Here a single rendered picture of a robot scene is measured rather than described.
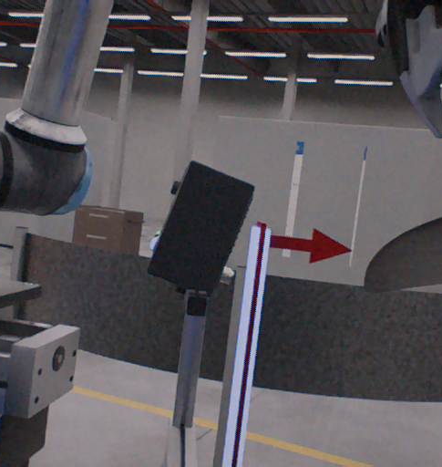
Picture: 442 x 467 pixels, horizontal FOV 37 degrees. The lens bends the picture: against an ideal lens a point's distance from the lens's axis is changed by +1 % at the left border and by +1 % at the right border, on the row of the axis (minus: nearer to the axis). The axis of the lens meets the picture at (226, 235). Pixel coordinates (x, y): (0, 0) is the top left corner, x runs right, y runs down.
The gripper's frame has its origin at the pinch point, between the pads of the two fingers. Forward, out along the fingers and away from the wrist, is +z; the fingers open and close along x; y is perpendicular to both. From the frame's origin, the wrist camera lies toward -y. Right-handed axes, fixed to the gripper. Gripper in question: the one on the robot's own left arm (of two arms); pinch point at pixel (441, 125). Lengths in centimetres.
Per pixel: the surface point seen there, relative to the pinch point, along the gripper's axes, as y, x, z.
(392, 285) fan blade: -9.8, -0.1, 10.1
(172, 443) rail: -51, -17, 27
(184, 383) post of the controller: -56, -16, 19
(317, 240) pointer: 1.4, -8.8, 9.8
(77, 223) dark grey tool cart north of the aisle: -671, -140, -157
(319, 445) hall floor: -301, 60, 39
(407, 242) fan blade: 2.1, -3.0, 9.5
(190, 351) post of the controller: -55, -15, 14
